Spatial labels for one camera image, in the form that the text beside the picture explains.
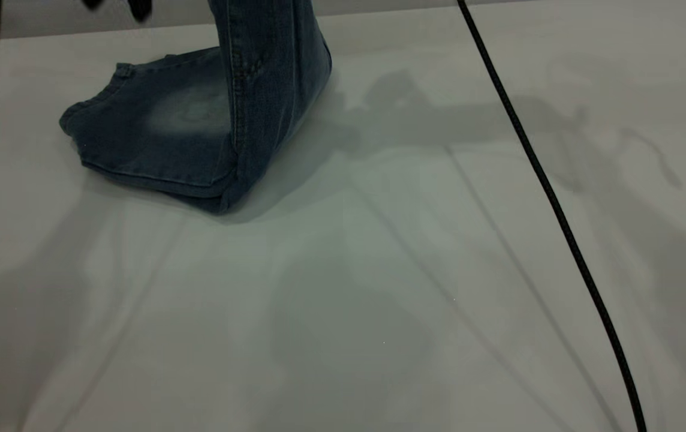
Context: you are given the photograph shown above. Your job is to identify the blue denim shorts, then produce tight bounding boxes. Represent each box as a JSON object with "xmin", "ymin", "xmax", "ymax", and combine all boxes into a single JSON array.
[{"xmin": 58, "ymin": 0, "xmax": 333, "ymax": 215}]

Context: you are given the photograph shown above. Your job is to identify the black right camera cable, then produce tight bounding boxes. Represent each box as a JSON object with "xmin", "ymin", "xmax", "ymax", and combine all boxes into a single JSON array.
[{"xmin": 457, "ymin": 0, "xmax": 648, "ymax": 432}]

